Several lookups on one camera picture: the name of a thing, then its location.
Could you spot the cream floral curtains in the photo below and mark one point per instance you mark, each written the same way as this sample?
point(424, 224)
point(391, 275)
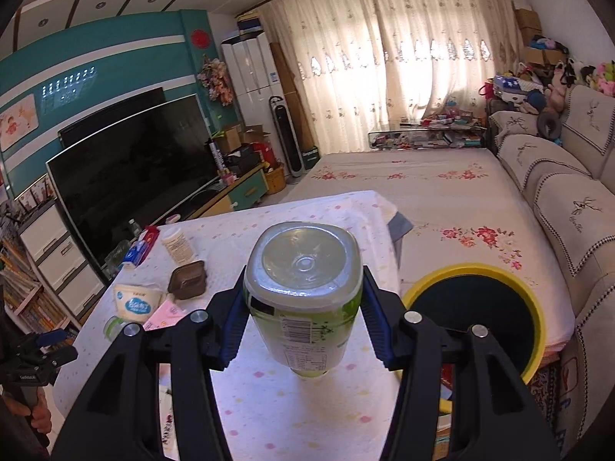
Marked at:
point(384, 57)

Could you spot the red bag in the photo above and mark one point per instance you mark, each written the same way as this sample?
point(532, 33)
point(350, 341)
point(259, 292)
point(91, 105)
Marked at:
point(264, 153)

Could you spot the stacked cardboard boxes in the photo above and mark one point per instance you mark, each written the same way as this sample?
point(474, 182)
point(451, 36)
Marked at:
point(528, 24)

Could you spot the clear plastic food container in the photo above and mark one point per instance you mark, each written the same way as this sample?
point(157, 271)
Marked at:
point(116, 257)

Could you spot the yellow trash bin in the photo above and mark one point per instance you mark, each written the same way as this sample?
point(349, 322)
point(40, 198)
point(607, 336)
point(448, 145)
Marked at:
point(475, 297)

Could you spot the blue tissue pack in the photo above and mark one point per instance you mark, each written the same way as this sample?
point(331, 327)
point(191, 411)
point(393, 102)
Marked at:
point(134, 254)

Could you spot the white pill bottle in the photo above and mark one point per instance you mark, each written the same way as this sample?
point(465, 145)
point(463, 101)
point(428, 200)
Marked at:
point(178, 247)

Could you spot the teal television cabinet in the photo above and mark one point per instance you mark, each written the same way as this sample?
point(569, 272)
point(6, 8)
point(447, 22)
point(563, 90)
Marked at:
point(245, 189)

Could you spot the tall black box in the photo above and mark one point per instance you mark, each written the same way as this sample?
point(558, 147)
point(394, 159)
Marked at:
point(216, 156)

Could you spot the beige sofa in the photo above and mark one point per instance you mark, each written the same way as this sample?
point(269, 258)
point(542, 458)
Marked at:
point(562, 201)

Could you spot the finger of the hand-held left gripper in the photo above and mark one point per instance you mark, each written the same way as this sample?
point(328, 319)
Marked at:
point(50, 337)
point(65, 355)

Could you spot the red packet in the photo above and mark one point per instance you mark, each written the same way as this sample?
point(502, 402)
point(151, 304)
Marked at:
point(150, 235)

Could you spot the floral bed sheet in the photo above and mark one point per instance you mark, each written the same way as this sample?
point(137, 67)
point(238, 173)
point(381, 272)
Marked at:
point(432, 192)

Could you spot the brown plastic container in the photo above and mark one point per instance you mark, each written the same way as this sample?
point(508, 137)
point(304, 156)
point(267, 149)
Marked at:
point(187, 281)

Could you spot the pink packet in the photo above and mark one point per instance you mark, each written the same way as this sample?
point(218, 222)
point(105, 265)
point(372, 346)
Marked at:
point(166, 317)

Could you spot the white standing air conditioner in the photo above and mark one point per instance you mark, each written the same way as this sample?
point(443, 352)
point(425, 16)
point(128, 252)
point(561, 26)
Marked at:
point(252, 86)

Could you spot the green box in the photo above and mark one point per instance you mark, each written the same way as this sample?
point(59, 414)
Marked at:
point(311, 158)

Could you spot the artificial flower bunch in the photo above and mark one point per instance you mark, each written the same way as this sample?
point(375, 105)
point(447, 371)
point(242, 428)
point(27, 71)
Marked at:
point(216, 81)

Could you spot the pile of stuffed toys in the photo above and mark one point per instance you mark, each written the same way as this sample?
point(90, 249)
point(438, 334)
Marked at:
point(552, 81)

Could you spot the yellow basket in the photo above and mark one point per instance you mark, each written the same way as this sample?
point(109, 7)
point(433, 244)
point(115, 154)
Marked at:
point(275, 180)

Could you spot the clear jar with green band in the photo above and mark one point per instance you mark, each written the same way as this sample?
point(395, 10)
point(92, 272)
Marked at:
point(115, 329)

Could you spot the black wall-mounted screen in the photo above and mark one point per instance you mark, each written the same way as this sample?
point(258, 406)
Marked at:
point(110, 115)

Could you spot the person's left hand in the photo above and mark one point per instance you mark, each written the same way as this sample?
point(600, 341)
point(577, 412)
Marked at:
point(38, 415)

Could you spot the pink wall picture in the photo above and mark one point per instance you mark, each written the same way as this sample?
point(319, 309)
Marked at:
point(17, 122)

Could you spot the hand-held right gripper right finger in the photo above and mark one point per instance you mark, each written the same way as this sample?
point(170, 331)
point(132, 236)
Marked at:
point(379, 329)

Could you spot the large black television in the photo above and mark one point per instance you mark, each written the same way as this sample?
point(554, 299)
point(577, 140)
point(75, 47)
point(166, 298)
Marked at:
point(134, 177)

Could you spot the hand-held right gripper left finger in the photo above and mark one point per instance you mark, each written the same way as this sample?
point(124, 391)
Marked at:
point(235, 327)

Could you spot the white tissue packet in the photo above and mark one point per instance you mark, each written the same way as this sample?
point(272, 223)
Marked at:
point(137, 305)

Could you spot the black tower fan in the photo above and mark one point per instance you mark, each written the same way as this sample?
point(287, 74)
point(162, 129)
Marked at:
point(287, 134)

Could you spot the red round wall decoration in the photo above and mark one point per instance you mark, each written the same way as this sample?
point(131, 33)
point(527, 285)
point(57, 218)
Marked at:
point(201, 38)

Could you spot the white drawer cabinet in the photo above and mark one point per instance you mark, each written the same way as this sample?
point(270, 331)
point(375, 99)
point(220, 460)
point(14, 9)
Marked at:
point(53, 254)

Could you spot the open cardboard box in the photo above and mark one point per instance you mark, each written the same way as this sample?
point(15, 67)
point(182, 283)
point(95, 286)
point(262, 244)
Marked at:
point(240, 137)

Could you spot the clear water bottle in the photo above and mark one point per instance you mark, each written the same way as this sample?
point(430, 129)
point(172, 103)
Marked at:
point(133, 228)

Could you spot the row of books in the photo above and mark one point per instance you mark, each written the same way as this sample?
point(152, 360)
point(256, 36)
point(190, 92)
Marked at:
point(29, 297)

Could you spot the green label plastic bottle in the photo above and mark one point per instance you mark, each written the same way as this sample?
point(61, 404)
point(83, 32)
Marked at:
point(302, 269)

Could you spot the grey neck pillow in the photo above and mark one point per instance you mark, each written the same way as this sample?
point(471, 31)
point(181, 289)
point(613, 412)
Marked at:
point(550, 125)

